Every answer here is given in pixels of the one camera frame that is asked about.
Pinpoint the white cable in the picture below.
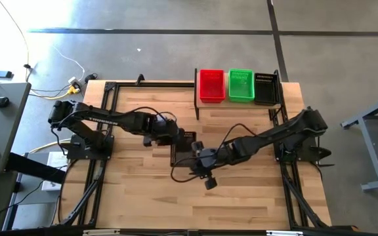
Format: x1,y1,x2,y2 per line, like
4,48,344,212
54,47,85,81

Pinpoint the silver metal bracket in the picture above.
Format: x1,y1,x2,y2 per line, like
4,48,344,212
83,229,121,236
266,230,304,236

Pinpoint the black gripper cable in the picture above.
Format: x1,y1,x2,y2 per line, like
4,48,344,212
170,153,209,184

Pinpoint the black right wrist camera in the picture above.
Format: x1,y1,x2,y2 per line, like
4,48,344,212
203,176,219,191

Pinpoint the grey metal table frame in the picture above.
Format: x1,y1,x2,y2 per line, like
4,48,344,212
341,91,378,192

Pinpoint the grey desk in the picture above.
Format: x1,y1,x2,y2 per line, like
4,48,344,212
0,81,32,178

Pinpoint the black desk leg beam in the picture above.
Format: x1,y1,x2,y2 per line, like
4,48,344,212
5,152,68,184

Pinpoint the yellow cable with plug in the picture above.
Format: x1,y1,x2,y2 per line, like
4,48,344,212
30,85,81,100

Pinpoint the black aluminium table frame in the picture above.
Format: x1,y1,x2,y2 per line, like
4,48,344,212
56,69,359,236

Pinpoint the black slotted plastic basket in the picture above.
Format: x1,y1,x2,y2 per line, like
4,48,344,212
253,72,280,106
169,130,197,167

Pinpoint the red slotted plastic basket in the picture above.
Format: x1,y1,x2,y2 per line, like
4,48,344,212
199,68,226,104

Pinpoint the thick yellow cable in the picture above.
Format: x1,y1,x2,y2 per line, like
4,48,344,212
28,138,74,154

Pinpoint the white box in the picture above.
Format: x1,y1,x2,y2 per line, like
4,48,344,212
41,150,69,192

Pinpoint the white power strip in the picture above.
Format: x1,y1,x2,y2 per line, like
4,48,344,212
68,76,82,91

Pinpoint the thin yellow cable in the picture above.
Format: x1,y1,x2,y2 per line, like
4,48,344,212
0,0,31,83

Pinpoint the wooden shelf with black frame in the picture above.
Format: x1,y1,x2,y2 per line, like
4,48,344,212
194,68,284,121

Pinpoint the green slotted plastic basket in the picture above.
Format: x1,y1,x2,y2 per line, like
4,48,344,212
228,68,255,103

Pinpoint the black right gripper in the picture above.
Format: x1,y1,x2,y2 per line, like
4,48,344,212
189,140,224,180

